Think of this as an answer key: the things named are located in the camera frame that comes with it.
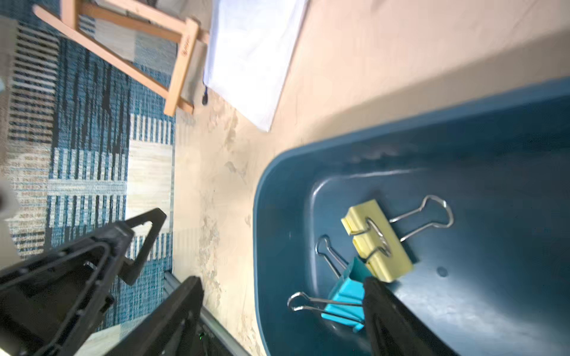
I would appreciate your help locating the teal plastic storage box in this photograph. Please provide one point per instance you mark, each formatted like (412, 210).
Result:
(479, 195)

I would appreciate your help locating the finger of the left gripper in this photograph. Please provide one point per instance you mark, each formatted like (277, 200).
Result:
(52, 303)
(131, 269)

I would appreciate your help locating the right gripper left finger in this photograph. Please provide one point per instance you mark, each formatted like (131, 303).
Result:
(171, 328)

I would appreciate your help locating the teal binder clip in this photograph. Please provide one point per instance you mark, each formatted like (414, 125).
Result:
(344, 303)

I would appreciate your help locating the wooden easel stand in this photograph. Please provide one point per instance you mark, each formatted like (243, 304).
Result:
(152, 47)

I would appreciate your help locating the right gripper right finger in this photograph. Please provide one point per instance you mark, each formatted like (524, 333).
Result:
(393, 329)

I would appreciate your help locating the yellow binder clip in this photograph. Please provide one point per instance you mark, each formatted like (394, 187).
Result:
(376, 242)

